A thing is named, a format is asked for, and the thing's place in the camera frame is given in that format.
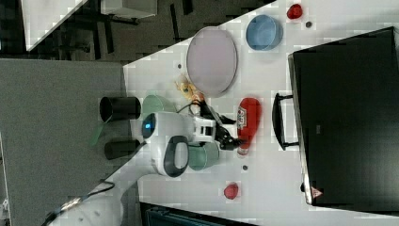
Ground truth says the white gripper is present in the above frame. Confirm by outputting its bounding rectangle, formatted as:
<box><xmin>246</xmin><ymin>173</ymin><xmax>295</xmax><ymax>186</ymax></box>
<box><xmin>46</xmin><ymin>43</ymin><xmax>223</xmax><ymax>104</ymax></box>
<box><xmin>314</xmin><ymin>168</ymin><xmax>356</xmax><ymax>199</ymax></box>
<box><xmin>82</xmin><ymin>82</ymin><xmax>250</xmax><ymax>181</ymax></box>
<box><xmin>193</xmin><ymin>102</ymin><xmax>243</xmax><ymax>151</ymax></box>

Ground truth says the red plush ketchup bottle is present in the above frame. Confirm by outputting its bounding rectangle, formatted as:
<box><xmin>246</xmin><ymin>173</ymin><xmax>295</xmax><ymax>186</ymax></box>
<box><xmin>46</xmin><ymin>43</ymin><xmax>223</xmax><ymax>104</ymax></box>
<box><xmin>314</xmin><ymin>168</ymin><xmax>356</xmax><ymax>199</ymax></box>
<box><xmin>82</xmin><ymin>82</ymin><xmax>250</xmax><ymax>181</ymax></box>
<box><xmin>237</xmin><ymin>98</ymin><xmax>263</xmax><ymax>155</ymax></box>

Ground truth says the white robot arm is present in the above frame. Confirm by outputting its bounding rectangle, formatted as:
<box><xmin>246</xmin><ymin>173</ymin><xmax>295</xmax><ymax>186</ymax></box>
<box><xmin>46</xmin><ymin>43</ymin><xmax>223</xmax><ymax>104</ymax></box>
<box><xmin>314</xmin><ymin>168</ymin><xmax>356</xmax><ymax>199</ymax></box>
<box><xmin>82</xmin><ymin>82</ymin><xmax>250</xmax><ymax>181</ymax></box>
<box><xmin>40</xmin><ymin>101</ymin><xmax>244</xmax><ymax>226</ymax></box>

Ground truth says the green cup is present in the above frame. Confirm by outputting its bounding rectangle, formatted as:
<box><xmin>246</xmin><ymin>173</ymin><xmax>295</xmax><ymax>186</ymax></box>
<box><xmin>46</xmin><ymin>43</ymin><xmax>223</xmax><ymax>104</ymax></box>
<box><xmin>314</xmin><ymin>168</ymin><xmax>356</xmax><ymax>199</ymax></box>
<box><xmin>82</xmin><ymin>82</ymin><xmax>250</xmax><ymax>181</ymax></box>
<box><xmin>188</xmin><ymin>142</ymin><xmax>219</xmax><ymax>171</ymax></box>

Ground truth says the red toy fruit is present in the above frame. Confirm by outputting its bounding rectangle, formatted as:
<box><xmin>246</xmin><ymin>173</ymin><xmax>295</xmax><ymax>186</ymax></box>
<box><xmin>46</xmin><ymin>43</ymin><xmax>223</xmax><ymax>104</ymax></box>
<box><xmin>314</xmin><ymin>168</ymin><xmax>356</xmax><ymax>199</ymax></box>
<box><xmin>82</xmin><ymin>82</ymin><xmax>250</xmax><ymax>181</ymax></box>
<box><xmin>223</xmin><ymin>183</ymin><xmax>239</xmax><ymax>200</ymax></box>

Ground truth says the green bowl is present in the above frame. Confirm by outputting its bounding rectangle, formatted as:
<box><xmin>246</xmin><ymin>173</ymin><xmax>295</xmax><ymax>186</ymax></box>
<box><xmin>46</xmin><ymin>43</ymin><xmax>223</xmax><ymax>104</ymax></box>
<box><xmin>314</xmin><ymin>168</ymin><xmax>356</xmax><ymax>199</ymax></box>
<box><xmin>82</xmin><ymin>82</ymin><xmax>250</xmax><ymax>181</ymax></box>
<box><xmin>142</xmin><ymin>95</ymin><xmax>176</xmax><ymax>119</ymax></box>

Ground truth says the round grey plate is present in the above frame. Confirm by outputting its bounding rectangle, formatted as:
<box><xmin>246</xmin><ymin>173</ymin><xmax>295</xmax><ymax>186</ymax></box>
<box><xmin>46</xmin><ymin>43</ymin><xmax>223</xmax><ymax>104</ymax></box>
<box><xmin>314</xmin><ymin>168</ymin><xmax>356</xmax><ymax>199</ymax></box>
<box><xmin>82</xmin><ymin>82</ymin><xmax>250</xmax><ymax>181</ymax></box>
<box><xmin>186</xmin><ymin>26</ymin><xmax>238</xmax><ymax>97</ymax></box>

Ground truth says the blue bowl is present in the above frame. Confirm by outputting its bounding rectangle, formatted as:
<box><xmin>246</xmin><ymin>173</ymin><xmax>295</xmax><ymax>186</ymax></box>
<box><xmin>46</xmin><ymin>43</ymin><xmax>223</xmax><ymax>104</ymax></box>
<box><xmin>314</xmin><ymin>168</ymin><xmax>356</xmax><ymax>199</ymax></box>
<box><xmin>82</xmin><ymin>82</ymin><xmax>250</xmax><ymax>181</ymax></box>
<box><xmin>246</xmin><ymin>15</ymin><xmax>283</xmax><ymax>51</ymax></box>

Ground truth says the black cylinder lower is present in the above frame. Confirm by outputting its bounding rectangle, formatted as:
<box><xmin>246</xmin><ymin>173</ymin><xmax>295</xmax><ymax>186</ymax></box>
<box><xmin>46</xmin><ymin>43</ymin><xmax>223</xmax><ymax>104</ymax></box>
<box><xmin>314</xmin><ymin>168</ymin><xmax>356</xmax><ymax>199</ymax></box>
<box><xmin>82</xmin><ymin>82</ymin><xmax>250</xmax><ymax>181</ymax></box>
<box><xmin>104</xmin><ymin>139</ymin><xmax>140</xmax><ymax>160</ymax></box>

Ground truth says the black cylinder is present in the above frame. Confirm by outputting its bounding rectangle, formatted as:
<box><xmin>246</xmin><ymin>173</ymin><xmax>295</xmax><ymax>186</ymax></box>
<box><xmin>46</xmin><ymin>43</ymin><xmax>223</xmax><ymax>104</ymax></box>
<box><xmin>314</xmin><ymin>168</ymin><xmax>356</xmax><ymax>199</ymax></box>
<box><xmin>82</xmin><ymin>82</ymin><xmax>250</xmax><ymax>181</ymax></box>
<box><xmin>104</xmin><ymin>139</ymin><xmax>140</xmax><ymax>160</ymax></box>
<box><xmin>99</xmin><ymin>97</ymin><xmax>141</xmax><ymax>121</ymax></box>

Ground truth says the black cylinder upper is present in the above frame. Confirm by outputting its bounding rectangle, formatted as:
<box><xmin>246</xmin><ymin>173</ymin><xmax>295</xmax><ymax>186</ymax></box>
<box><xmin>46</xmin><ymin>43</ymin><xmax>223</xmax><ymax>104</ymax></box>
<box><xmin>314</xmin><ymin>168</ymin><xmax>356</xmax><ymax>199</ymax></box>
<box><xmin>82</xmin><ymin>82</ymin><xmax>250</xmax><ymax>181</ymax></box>
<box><xmin>99</xmin><ymin>97</ymin><xmax>141</xmax><ymax>121</ymax></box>

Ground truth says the red toy strawberry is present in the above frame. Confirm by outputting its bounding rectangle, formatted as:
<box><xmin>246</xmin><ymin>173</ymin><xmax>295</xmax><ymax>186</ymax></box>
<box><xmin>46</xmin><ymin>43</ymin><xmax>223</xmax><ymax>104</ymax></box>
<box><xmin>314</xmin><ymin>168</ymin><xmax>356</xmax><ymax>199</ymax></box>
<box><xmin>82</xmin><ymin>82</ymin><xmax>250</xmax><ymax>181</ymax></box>
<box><xmin>286</xmin><ymin>4</ymin><xmax>303</xmax><ymax>20</ymax></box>

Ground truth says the black cable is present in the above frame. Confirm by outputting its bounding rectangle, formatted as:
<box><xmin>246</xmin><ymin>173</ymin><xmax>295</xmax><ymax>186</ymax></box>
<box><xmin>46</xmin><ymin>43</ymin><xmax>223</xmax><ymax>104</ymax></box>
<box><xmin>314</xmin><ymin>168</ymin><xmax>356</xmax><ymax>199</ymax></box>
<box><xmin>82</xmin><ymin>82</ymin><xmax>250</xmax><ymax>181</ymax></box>
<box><xmin>176</xmin><ymin>102</ymin><xmax>201</xmax><ymax>115</ymax></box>

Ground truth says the black oven door handle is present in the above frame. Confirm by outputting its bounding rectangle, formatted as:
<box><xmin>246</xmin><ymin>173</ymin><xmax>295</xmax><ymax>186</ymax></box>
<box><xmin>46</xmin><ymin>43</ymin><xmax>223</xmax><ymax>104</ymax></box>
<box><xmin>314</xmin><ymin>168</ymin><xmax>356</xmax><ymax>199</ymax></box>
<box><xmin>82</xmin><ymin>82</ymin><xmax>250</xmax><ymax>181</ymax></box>
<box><xmin>272</xmin><ymin>93</ymin><xmax>299</xmax><ymax>151</ymax></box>

